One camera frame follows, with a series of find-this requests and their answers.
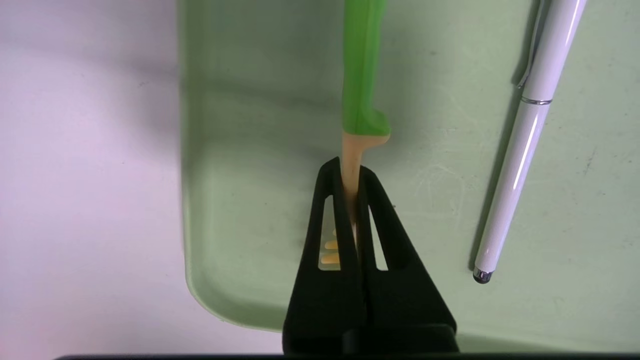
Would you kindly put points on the light green plastic tray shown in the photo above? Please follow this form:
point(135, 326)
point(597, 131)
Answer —
point(250, 200)

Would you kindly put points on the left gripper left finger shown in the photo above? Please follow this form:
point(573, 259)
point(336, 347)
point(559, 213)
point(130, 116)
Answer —
point(325, 310)

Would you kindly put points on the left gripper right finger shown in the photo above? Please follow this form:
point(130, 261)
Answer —
point(405, 310)

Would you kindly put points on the white stylus pen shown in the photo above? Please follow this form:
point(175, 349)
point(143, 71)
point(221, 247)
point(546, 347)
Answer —
point(530, 135)

